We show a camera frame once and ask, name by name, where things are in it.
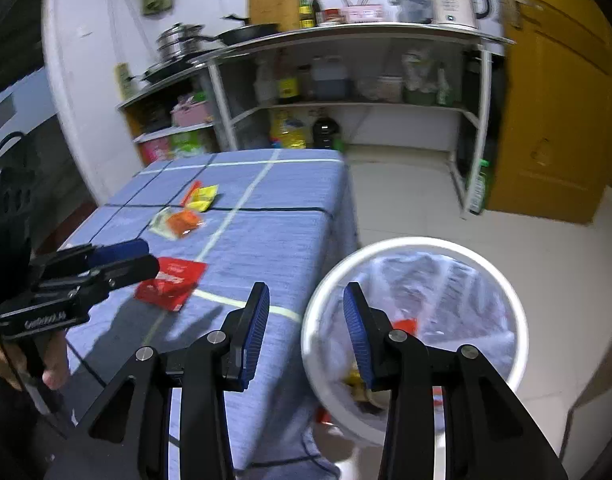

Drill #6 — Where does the white round trash bin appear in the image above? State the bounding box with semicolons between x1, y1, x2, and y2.
301;236;529;448

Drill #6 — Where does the green cardboard box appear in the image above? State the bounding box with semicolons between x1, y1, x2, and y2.
170;130;217;157

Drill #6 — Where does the clear plastic bin liner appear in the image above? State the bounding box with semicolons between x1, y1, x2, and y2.
366;252;516;386

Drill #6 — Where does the yellowed power strip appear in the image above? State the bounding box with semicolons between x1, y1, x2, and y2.
115;62;133;101

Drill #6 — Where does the crumpled plastic bag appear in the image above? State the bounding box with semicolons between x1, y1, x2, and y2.
403;50;454;107

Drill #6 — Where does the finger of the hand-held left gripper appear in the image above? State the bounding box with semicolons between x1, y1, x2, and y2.
86;254;161;293
61;238;151;273

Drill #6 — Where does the red wrapper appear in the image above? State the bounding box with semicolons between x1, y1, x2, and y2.
134;256;208;313

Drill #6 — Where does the white plastic jar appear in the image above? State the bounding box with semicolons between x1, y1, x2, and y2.
377;76;404;102

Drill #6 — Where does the steel steamer pot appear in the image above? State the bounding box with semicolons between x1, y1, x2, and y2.
156;22;207;61

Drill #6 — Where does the pink cardboard box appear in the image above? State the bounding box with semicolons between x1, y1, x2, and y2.
138;139;174;165

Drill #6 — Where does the black frying pan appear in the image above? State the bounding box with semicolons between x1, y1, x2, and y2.
201;22;279;47

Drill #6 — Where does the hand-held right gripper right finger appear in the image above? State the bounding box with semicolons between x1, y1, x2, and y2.
343;281;569;480

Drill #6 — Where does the blue checked tablecloth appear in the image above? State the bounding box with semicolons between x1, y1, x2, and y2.
61;149;359;480

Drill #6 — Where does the pink storage basket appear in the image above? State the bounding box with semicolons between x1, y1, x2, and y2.
171;102;211;128

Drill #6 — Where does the yellow wooden door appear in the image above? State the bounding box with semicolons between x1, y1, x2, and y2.
486;0;612;226

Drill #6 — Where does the black induction cooker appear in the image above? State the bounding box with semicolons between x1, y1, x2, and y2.
143;60;207;85

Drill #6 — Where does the clear container black lid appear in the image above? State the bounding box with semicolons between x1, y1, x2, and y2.
391;0;434;23

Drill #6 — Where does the dark glass jar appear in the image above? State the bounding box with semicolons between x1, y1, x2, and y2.
297;65;314;102

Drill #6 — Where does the pale green sachet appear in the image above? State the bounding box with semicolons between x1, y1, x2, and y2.
150;207;174;238

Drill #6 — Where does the black round bottle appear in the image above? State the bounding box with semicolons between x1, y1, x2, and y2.
313;116;343;151

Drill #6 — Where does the green plastic bottle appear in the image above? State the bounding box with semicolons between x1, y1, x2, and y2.
470;159;490;216

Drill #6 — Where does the white metal shelf unit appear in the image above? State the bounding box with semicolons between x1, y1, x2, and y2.
188;22;516;218

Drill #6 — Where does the orange sachet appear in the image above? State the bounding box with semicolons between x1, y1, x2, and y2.
166;210;205;238

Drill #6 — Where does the yellow oil jug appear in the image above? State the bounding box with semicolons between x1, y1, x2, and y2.
270;110;307;150

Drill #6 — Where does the person's left forearm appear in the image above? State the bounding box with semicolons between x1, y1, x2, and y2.
0;360;77;480

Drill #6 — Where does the metal door handle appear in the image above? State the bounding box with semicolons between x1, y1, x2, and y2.
503;0;544;28

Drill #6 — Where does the yellow sachet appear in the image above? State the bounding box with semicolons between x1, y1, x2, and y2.
186;185;219;211

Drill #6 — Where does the clear plastic bottle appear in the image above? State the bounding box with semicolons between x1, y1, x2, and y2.
255;60;277;106

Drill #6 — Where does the person's left hand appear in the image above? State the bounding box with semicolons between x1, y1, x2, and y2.
0;332;69;391

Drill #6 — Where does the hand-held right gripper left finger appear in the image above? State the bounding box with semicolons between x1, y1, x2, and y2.
46;281;271;480

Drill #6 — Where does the dark bottle yellow label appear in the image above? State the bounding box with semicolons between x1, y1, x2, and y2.
277;62;299;105

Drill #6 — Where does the large clear oil jug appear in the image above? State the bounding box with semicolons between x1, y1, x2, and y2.
311;57;349;102

